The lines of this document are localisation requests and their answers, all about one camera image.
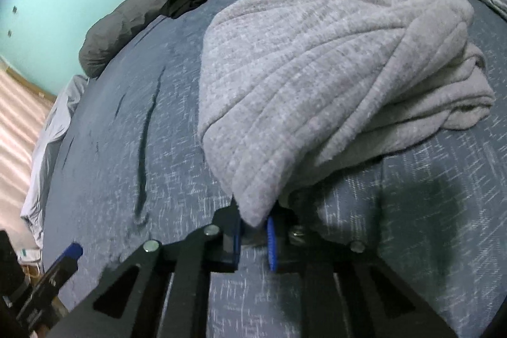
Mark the light grey knit sweater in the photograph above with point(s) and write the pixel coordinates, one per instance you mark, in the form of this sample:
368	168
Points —
291	91

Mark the dark blue patterned bedsheet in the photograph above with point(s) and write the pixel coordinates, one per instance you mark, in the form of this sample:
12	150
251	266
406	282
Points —
131	168

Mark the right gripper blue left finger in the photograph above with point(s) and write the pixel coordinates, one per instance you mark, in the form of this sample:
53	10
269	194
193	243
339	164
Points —
225	256

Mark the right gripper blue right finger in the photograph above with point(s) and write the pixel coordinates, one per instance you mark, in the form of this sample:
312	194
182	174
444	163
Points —
285	235

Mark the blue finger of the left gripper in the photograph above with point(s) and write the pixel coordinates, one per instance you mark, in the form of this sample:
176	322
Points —
73	251

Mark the black camera box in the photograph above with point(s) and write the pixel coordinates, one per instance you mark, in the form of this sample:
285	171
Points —
14	282

